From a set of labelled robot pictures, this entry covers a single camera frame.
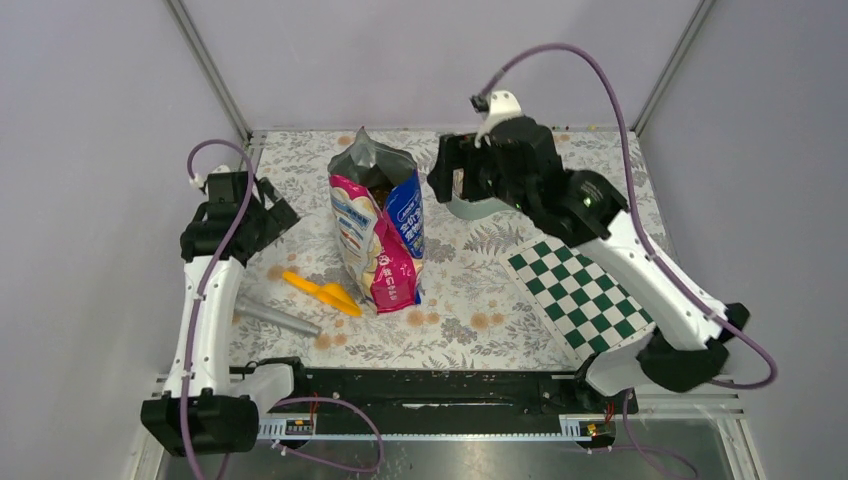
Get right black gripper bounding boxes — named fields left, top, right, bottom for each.
left=424, top=131, right=534, bottom=216

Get pink pet food bag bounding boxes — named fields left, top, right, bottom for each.
left=327, top=128, right=425, bottom=313

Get orange plastic scoop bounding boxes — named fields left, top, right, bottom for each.
left=282, top=271, right=362, bottom=317

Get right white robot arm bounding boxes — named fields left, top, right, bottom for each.
left=427, top=116, right=749, bottom=412

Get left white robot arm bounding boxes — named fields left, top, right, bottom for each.
left=140, top=171, right=311, bottom=457

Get green double pet bowl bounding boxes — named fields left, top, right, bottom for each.
left=446, top=169, right=511, bottom=221

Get grey metal cylinder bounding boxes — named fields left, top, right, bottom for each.
left=234, top=296, right=322, bottom=338

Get floral table mat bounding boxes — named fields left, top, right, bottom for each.
left=228, top=129, right=694, bottom=374

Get green white checkerboard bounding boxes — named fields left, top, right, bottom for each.
left=499, top=235, right=654, bottom=366

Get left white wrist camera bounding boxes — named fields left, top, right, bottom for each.
left=187, top=164, right=233, bottom=196

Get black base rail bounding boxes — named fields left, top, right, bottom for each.
left=268, top=368, right=639, bottom=440

